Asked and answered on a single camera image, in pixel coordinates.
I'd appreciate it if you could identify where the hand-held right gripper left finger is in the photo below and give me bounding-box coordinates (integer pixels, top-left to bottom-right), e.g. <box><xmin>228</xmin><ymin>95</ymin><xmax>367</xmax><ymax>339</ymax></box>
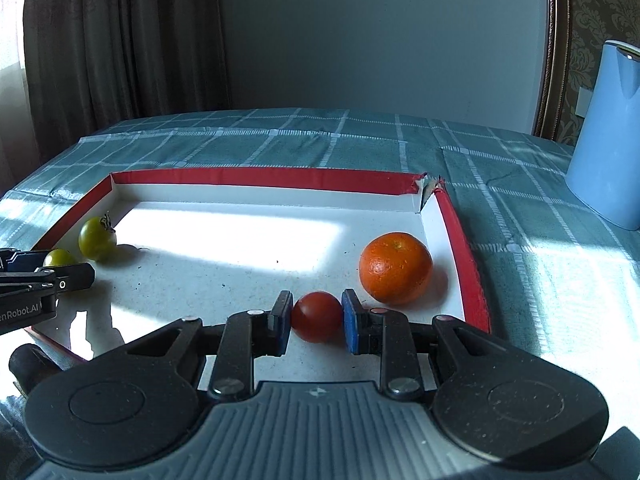
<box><xmin>107</xmin><ymin>290</ymin><xmax>294</xmax><ymax>402</ymax></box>

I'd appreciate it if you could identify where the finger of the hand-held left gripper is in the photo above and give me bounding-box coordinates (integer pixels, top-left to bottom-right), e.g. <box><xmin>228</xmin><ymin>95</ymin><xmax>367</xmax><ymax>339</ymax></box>
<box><xmin>0</xmin><ymin>263</ymin><xmax>96</xmax><ymax>297</ymax></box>
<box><xmin>0</xmin><ymin>248</ymin><xmax>49</xmax><ymax>273</ymax></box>

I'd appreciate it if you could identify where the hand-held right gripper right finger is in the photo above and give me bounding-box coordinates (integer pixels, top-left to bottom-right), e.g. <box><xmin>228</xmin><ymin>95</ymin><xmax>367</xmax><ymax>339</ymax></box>
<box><xmin>341</xmin><ymin>288</ymin><xmax>506</xmax><ymax>403</ymax></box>

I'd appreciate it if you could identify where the yellow cherry tomato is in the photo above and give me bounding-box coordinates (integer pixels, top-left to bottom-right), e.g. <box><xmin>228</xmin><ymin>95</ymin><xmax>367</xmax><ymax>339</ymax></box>
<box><xmin>43</xmin><ymin>248</ymin><xmax>77</xmax><ymax>267</ymax></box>

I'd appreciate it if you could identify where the large red cherry tomato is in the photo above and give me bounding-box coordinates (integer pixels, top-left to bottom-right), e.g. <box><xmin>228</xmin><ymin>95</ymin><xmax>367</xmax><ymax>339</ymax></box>
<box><xmin>291</xmin><ymin>291</ymin><xmax>346</xmax><ymax>344</ymax></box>

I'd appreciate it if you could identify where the red cardboard box lid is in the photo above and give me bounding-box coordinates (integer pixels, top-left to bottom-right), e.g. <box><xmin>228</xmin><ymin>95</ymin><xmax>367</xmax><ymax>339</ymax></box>
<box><xmin>22</xmin><ymin>169</ymin><xmax>493</xmax><ymax>368</ymax></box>

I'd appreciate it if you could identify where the green tomato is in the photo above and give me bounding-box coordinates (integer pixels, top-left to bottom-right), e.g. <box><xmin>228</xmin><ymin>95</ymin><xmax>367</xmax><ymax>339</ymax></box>
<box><xmin>78</xmin><ymin>212</ymin><xmax>118</xmax><ymax>260</ymax></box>

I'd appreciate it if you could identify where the dark rounded object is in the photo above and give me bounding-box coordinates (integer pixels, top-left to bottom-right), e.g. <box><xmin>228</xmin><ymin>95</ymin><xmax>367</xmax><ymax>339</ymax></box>
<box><xmin>9</xmin><ymin>344</ymin><xmax>63</xmax><ymax>393</ymax></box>

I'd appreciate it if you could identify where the orange mandarin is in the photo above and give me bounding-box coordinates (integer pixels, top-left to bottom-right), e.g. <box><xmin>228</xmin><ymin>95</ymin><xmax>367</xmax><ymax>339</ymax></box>
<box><xmin>359</xmin><ymin>232</ymin><xmax>434</xmax><ymax>307</ymax></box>

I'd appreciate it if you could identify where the white sheer curtain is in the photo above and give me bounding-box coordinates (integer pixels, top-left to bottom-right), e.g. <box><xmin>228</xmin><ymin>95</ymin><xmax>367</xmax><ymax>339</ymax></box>
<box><xmin>0</xmin><ymin>0</ymin><xmax>31</xmax><ymax>196</ymax></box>

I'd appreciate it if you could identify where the teal checked tablecloth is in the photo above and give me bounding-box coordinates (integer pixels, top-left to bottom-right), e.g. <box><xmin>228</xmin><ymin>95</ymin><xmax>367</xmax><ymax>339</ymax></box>
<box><xmin>0</xmin><ymin>107</ymin><xmax>640</xmax><ymax>480</ymax></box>

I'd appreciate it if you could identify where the brown patterned curtain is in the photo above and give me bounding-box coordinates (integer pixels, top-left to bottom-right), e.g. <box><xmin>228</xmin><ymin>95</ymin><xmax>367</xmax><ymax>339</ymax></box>
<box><xmin>22</xmin><ymin>0</ymin><xmax>231</xmax><ymax>161</ymax></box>

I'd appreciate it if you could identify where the blue electric kettle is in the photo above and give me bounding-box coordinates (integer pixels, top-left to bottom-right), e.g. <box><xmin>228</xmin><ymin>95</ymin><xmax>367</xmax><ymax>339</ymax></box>
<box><xmin>565</xmin><ymin>39</ymin><xmax>640</xmax><ymax>232</ymax></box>

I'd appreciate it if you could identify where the white wall socket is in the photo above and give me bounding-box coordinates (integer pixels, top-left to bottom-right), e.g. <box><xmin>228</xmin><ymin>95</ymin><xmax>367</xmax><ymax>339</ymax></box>
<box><xmin>575</xmin><ymin>86</ymin><xmax>596</xmax><ymax>117</ymax></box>

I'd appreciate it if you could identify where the dark wooden wall frame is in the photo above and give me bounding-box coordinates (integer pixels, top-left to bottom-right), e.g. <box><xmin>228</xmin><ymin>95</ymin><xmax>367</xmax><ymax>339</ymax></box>
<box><xmin>532</xmin><ymin>0</ymin><xmax>571</xmax><ymax>141</ymax></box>

